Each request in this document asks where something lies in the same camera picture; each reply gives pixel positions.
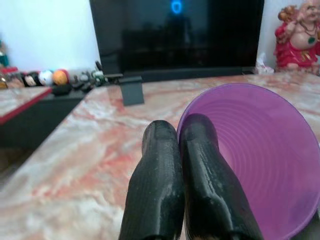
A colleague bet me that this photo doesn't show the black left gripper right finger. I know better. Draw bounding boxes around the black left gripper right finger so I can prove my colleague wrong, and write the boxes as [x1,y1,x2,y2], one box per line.
[178,113,266,240]

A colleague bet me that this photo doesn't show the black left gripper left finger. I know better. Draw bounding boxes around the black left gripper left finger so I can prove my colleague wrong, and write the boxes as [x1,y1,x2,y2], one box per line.
[119,119,186,240]

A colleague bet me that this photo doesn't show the purple plastic cup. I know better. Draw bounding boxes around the purple plastic cup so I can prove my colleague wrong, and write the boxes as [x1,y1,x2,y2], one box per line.
[176,83,320,238]

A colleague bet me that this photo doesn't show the black television foot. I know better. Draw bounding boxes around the black television foot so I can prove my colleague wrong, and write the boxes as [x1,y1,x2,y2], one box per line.
[119,76,146,107]

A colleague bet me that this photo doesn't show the dark green small jar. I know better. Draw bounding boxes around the dark green small jar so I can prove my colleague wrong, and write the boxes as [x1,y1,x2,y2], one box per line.
[90,70,105,85]

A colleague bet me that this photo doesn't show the white crumpled plastic bag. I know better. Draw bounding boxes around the white crumpled plastic bag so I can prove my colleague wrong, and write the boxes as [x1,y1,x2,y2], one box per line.
[254,52,275,74]

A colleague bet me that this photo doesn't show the orange round figurine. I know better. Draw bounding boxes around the orange round figurine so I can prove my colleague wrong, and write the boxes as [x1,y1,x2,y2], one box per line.
[52,69,69,87]

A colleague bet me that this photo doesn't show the black flat television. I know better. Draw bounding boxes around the black flat television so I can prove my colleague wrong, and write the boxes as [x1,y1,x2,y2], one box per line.
[89,0,265,83]

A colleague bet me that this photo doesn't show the white round figurine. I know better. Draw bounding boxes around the white round figurine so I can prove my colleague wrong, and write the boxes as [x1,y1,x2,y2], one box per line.
[38,70,54,87]

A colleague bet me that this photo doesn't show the dark round figurine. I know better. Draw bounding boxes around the dark round figurine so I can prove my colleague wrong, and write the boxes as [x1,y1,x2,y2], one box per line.
[21,71,40,88]

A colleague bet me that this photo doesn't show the red laughing Buddha statue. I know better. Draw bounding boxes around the red laughing Buddha statue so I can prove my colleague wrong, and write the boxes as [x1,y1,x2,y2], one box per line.
[273,0,320,76]

